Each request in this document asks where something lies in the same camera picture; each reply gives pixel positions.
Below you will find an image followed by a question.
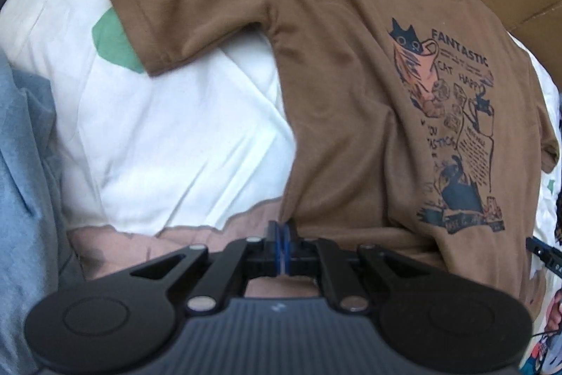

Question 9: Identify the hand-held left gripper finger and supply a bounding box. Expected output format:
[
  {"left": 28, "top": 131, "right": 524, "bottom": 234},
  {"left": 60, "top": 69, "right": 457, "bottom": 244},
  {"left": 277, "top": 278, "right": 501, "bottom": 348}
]
[
  {"left": 281, "top": 221, "right": 466, "bottom": 313},
  {"left": 94, "top": 221, "right": 282, "bottom": 313}
]

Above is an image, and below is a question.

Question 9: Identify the brown printed t-shirt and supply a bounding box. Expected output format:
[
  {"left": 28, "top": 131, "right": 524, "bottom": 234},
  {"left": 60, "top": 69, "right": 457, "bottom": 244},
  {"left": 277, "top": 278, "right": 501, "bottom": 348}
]
[{"left": 102, "top": 0, "right": 562, "bottom": 305}]

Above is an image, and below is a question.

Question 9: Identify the cream bear print blanket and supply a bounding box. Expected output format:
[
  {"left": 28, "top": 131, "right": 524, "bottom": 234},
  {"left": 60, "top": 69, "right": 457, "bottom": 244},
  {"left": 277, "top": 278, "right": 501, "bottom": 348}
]
[{"left": 0, "top": 0, "right": 562, "bottom": 375}]

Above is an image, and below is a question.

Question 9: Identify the grey-blue garment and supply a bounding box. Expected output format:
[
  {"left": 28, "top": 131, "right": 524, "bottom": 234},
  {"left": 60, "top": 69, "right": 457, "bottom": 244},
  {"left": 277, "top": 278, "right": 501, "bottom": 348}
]
[{"left": 0, "top": 50, "right": 84, "bottom": 375}]

